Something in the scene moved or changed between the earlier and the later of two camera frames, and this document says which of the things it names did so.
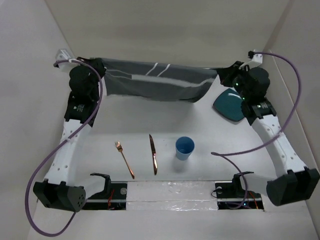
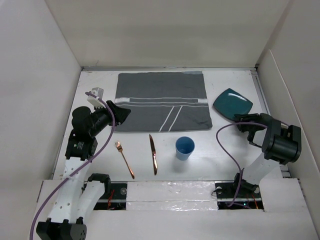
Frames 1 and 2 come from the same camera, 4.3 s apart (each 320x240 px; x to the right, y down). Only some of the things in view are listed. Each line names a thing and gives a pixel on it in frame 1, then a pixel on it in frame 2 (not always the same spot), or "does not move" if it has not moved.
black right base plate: [232, 196] does not move
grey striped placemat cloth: [133, 78] → [168, 101]
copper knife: [155, 161] does not move
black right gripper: [226, 74] → [241, 118]
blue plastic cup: [184, 146] does not move
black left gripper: [96, 64] → [119, 113]
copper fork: [119, 147] does not move
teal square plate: [229, 104] does not move
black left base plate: [112, 191] does not move
